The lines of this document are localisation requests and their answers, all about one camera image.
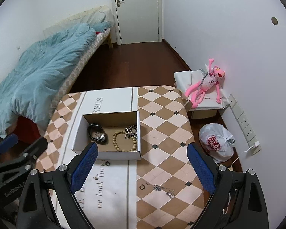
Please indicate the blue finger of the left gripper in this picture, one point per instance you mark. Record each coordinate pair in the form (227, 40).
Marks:
(8, 142)

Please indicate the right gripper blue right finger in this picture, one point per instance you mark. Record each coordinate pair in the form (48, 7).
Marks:
(204, 167)

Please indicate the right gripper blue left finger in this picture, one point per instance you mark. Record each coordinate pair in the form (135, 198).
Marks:
(81, 165)

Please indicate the black smart watch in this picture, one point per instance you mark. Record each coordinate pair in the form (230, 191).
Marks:
(97, 134)

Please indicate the white plastic bag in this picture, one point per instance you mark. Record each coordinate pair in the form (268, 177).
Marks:
(217, 141)

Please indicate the checkered printed tablecloth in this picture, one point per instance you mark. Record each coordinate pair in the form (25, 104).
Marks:
(153, 187)

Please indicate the white power strip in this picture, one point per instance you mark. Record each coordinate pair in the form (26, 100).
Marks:
(253, 142)

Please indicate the teal blanket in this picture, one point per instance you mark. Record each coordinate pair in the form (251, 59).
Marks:
(30, 87)

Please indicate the pink panther plush toy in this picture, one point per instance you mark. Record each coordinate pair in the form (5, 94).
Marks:
(199, 89)

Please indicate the bed mattress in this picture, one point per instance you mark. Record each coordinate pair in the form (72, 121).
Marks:
(99, 18)

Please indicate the white door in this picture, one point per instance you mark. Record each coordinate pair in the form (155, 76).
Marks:
(137, 21)

